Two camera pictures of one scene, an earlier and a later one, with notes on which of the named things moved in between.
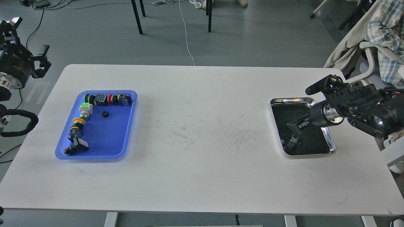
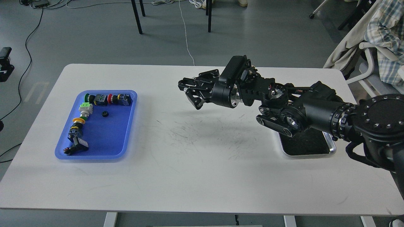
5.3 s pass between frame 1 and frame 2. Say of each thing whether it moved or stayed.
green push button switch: stayed
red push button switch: stayed
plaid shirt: stayed
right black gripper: moved
